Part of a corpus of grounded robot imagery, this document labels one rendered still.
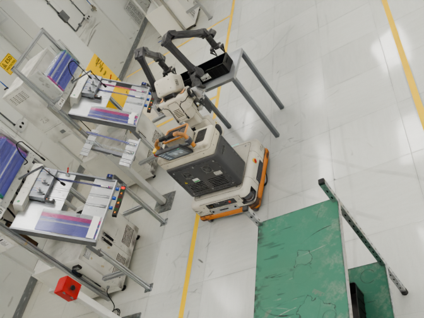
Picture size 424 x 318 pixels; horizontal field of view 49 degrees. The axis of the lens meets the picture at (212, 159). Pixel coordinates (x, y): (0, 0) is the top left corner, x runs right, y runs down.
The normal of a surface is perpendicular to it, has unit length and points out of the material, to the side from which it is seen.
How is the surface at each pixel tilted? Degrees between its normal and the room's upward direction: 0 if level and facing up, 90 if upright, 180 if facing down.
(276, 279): 0
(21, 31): 90
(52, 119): 90
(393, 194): 0
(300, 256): 0
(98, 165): 90
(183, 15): 90
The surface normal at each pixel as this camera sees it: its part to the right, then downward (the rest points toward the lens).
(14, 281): 0.81, -0.35
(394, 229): -0.58, -0.62
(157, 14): -0.11, 0.70
